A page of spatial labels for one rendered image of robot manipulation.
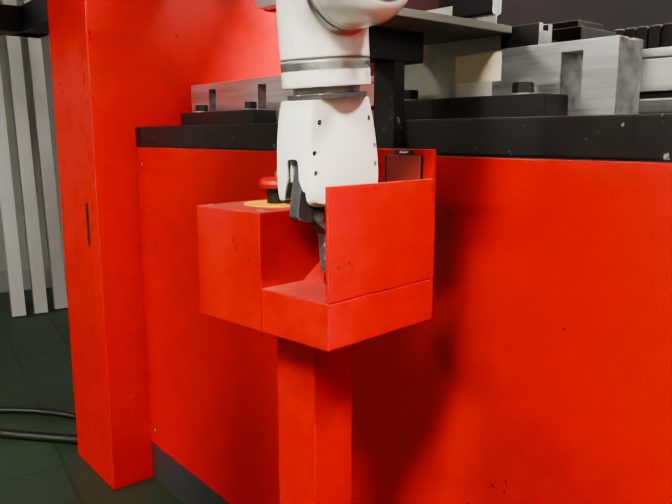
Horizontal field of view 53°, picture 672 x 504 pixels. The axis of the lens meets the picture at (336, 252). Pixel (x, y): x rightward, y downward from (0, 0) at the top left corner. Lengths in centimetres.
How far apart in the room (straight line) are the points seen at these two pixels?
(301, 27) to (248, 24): 121
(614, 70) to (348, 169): 38
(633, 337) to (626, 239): 10
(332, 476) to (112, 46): 115
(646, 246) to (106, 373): 129
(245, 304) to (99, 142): 98
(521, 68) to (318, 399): 51
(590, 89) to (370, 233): 38
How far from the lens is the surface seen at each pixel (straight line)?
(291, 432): 77
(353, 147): 65
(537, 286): 80
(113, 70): 164
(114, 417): 175
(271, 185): 72
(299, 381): 73
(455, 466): 96
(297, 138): 62
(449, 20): 89
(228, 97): 151
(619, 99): 89
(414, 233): 69
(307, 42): 62
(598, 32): 121
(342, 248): 61
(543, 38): 97
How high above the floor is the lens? 85
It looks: 10 degrees down
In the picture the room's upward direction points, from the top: straight up
